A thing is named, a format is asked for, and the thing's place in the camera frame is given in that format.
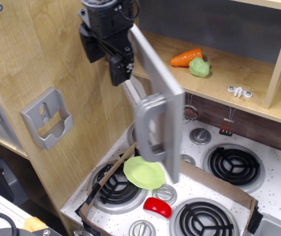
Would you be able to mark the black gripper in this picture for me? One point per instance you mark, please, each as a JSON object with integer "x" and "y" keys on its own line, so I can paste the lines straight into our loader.
{"x": 104, "y": 33}

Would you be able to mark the grey toy microwave door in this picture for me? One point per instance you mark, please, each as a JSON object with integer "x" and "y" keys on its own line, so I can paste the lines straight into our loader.
{"x": 157, "y": 117}

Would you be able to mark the orange toy carrot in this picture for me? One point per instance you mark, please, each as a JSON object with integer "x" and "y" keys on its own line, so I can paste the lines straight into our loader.
{"x": 186, "y": 57}

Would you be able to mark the back left stove burner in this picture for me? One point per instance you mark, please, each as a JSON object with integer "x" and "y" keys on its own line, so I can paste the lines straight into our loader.
{"x": 131, "y": 134}

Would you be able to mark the stove burner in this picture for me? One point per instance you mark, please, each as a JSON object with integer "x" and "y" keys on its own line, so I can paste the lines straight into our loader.
{"x": 236, "y": 165}
{"x": 119, "y": 195}
{"x": 131, "y": 134}
{"x": 202, "y": 217}

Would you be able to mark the green toy lettuce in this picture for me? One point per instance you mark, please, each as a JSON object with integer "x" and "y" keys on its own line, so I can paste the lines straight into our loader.
{"x": 199, "y": 67}

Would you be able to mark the hanging toy strainer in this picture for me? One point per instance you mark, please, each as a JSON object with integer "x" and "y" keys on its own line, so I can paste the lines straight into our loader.
{"x": 190, "y": 112}

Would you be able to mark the back grey stove knob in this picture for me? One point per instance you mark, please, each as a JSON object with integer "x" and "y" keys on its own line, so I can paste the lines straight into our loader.
{"x": 200, "y": 136}

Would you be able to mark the grey stove knob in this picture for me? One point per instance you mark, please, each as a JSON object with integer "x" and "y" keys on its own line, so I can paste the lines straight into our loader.
{"x": 200, "y": 136}
{"x": 142, "y": 228}
{"x": 165, "y": 193}

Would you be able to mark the light green toy plate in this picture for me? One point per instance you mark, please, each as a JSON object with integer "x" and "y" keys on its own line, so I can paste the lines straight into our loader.
{"x": 144, "y": 174}

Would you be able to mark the small centre stove knob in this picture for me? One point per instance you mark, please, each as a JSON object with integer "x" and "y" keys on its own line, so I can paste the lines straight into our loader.
{"x": 188, "y": 159}

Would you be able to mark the white plastic door latch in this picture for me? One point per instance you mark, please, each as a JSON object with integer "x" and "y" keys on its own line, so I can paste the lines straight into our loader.
{"x": 238, "y": 92}

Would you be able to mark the hanging toy spatula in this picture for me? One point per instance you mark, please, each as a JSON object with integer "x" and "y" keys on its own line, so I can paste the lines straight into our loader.
{"x": 228, "y": 125}

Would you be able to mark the front left stove burner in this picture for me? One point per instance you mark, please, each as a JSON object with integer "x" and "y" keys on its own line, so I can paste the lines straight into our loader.
{"x": 119, "y": 195}

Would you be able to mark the brown cardboard tray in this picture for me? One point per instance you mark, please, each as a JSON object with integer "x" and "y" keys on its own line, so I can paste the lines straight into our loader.
{"x": 194, "y": 183}

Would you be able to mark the middle grey stove knob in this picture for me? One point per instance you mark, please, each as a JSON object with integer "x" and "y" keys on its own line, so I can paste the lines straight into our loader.
{"x": 165, "y": 193}

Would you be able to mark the red toy cheese piece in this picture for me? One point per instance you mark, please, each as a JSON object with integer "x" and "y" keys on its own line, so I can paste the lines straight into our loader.
{"x": 158, "y": 206}

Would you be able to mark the black equipment box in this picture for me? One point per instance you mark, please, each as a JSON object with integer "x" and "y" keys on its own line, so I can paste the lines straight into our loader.
{"x": 10, "y": 187}

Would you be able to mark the back right stove burner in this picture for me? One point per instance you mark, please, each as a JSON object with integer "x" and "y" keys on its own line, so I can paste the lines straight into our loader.
{"x": 236, "y": 165}

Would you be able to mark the front grey stove knob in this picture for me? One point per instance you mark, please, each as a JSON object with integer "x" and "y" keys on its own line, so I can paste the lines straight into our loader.
{"x": 142, "y": 228}

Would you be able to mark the orange foam piece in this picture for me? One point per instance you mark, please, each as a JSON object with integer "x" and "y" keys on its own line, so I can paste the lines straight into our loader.
{"x": 33, "y": 224}

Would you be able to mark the front right stove burner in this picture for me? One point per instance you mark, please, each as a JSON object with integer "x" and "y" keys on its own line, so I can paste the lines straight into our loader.
{"x": 202, "y": 217}

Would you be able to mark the grey toy sink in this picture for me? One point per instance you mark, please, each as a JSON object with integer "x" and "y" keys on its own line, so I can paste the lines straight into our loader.
{"x": 268, "y": 226}

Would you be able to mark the grey wall phone holder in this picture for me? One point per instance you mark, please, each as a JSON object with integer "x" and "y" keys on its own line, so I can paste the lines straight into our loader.
{"x": 42, "y": 110}

